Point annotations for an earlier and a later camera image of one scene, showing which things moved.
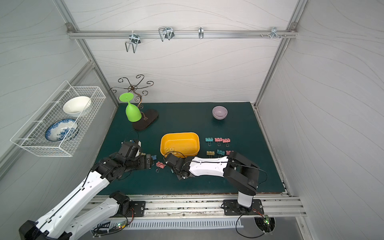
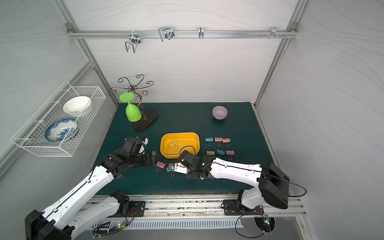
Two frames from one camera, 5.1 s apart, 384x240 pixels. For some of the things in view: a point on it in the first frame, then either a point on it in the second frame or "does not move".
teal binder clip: x=209 y=140 does not move
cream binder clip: x=169 y=149 to x=173 y=143
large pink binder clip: x=160 y=165 does not move
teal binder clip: x=220 y=152 does not move
